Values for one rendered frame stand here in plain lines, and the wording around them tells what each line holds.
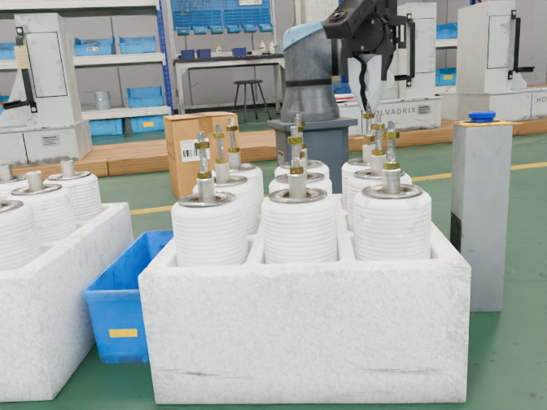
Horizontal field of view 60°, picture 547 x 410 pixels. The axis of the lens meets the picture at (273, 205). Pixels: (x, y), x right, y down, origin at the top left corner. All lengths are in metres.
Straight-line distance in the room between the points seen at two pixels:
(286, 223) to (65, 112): 2.19
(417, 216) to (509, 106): 2.78
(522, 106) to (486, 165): 2.60
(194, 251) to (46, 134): 2.09
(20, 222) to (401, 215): 0.50
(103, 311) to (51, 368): 0.10
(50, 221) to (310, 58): 0.69
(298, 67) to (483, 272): 0.63
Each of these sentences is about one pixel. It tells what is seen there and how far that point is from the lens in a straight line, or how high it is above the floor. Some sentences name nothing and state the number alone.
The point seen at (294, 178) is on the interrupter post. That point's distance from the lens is 0.60.
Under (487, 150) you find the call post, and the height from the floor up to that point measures 0.27.
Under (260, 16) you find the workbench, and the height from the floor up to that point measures 1.28.
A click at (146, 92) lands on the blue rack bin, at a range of 5.71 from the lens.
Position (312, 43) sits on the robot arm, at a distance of 1.18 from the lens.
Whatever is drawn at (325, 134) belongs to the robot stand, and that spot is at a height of 0.27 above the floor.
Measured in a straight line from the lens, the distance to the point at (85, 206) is 0.93.
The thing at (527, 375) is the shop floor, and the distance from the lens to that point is 0.74.
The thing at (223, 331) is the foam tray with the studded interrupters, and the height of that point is 0.10.
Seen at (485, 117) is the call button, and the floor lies 0.32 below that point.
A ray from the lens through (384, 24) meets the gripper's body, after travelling 0.82.
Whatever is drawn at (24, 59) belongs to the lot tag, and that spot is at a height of 0.59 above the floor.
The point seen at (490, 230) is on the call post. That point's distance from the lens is 0.84.
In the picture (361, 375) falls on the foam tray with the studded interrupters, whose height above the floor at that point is 0.04.
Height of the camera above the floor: 0.39
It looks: 14 degrees down
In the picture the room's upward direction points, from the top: 4 degrees counter-clockwise
